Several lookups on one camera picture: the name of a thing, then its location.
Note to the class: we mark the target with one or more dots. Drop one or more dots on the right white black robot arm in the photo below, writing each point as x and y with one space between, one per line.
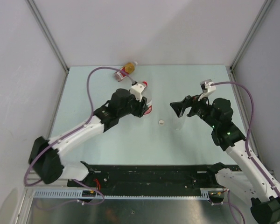
256 186

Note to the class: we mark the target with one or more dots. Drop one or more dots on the clear unlabelled plastic bottle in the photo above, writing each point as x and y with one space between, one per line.
178 122

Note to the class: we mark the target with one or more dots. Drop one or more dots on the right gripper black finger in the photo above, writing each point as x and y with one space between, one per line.
188 100
179 108

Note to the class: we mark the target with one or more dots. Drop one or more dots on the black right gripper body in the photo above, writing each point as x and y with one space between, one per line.
199 108

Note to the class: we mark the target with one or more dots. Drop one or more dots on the right aluminium frame post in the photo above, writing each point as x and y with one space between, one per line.
264 10

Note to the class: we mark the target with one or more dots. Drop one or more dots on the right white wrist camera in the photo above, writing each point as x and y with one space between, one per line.
208 87

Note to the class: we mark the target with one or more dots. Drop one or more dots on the yellow tea bottle red label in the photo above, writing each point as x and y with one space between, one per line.
128 68

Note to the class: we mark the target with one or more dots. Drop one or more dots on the white QR-code bottle cap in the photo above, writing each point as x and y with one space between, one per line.
161 122

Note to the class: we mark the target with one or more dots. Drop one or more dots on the grey slotted cable duct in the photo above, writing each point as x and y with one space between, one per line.
134 193

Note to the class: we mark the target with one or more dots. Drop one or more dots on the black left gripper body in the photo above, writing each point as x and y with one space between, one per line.
136 106

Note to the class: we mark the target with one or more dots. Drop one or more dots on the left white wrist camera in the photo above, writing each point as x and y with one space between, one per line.
137 90

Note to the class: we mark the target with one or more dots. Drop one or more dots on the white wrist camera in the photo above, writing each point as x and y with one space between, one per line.
137 90
208 87

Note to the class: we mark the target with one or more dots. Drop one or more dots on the black mounting base rail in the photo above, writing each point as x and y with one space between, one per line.
153 177

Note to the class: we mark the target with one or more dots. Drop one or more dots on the aluminium frame post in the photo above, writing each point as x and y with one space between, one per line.
47 33
264 10

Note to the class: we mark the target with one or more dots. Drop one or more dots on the left aluminium frame post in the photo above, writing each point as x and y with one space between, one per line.
47 33

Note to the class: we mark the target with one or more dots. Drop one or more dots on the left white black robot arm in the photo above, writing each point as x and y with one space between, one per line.
47 156

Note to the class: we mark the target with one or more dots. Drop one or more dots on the red-labelled clear water bottle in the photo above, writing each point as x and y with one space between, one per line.
148 95

